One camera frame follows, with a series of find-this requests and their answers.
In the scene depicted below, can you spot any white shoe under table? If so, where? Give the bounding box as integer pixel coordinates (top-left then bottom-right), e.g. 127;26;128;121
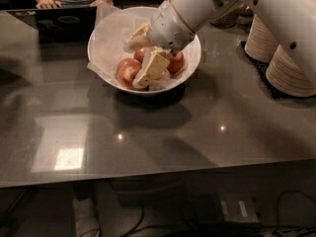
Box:
73;197;101;237

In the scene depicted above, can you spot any grey box under table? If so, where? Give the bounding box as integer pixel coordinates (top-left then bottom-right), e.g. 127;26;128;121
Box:
192;194;262;225

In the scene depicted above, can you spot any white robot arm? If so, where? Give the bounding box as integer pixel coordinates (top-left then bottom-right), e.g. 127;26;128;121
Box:
124;0;316;84

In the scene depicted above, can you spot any person's right hand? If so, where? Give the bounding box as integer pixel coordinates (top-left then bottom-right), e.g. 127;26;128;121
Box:
37;0;62;9

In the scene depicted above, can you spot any glass jar with grains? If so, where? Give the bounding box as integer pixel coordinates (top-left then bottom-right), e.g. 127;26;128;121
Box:
210;4;247;29

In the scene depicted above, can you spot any dark red apple right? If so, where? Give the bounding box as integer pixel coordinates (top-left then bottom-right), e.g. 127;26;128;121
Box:
167;51;185;74

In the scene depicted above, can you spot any paper plate stack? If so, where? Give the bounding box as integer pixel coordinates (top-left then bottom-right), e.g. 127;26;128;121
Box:
266;45;316;98
245;15;278;63

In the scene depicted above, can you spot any black rubber mat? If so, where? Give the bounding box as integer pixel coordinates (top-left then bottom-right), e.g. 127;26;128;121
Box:
247;55;316;99

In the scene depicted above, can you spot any person's left hand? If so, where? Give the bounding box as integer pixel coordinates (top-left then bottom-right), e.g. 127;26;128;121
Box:
89;0;114;7

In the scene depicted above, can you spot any paper plate stack front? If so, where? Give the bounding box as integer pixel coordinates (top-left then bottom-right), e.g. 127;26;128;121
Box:
266;45;316;98

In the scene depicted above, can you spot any black laptop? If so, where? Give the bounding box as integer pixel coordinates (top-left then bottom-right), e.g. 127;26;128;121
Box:
8;6;96;42

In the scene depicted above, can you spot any white bowl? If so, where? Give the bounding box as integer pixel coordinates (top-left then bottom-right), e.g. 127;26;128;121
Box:
87;6;202;95

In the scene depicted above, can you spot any black cable under table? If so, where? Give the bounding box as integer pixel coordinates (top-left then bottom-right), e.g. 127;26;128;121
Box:
118;190;316;237

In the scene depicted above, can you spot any paper plate stack rear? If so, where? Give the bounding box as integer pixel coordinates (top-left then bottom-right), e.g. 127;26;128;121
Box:
245;15;278;63

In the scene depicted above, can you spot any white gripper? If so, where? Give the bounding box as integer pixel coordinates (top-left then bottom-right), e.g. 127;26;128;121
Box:
123;0;195;89

